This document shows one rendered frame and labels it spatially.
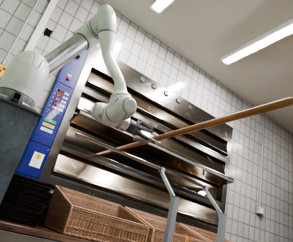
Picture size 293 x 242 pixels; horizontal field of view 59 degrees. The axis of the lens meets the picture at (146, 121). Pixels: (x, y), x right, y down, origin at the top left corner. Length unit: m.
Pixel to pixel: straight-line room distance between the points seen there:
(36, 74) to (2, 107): 0.20
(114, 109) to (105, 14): 0.59
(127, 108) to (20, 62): 0.47
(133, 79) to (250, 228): 2.15
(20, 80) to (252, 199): 2.93
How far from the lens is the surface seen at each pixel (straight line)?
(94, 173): 2.15
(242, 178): 3.34
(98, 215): 1.62
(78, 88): 2.24
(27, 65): 1.17
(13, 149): 1.04
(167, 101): 2.69
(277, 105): 1.02
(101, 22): 1.55
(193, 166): 2.60
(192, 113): 2.88
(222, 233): 2.12
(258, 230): 3.53
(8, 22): 2.33
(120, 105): 1.18
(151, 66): 2.71
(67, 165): 2.07
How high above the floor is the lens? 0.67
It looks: 24 degrees up
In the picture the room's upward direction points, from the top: 14 degrees clockwise
